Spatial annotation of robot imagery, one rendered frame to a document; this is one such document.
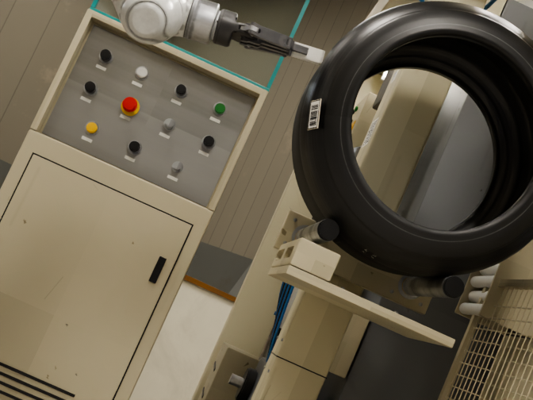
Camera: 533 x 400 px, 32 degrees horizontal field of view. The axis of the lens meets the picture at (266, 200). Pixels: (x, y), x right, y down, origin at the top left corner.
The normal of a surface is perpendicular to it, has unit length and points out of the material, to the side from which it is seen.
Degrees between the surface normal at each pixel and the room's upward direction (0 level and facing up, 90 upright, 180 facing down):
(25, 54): 90
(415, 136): 90
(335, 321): 90
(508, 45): 79
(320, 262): 90
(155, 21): 119
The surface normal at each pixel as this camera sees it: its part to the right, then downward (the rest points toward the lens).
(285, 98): -0.73, -0.40
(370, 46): -0.03, -0.22
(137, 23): 0.13, 0.39
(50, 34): 0.55, 0.13
